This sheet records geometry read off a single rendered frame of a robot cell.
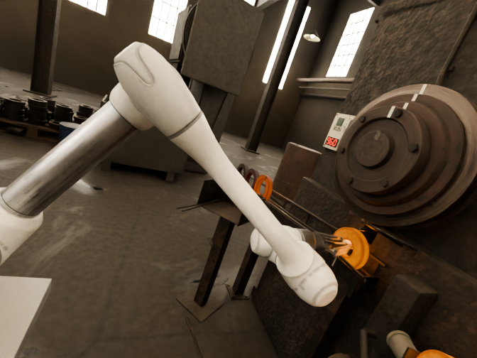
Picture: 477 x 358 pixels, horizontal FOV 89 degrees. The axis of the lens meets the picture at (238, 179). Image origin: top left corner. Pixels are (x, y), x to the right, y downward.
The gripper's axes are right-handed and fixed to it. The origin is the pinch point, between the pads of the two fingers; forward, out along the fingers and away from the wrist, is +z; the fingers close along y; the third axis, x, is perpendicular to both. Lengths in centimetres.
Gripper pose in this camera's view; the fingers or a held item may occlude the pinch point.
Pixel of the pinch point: (350, 244)
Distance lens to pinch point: 103.2
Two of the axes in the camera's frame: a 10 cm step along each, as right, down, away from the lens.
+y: 3.3, 3.6, -8.7
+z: 9.0, 1.4, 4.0
